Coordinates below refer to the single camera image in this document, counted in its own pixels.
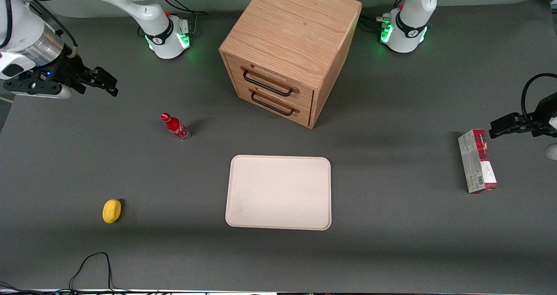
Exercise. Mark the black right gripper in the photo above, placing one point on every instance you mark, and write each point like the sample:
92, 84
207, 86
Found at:
69, 67

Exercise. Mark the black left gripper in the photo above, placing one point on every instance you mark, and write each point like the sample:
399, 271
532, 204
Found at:
545, 111

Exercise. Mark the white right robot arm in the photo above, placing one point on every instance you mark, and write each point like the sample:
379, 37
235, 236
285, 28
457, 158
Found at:
139, 3

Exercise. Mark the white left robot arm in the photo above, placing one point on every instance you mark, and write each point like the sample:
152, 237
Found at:
411, 21

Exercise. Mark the wooden drawer cabinet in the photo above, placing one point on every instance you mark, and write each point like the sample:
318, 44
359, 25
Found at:
296, 29

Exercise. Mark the wooden drawer near cabinet base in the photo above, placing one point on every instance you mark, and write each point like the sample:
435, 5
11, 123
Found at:
302, 115

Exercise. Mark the grey and red carton box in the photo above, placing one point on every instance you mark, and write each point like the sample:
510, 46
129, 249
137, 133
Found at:
476, 164

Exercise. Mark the red cola bottle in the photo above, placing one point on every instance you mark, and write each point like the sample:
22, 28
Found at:
175, 126

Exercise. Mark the yellow lemon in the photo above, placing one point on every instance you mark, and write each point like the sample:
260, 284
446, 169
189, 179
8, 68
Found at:
112, 211

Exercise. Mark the beige plastic tray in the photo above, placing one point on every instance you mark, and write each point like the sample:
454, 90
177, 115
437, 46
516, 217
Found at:
278, 192

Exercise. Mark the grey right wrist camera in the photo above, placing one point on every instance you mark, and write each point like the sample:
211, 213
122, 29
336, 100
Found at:
39, 90

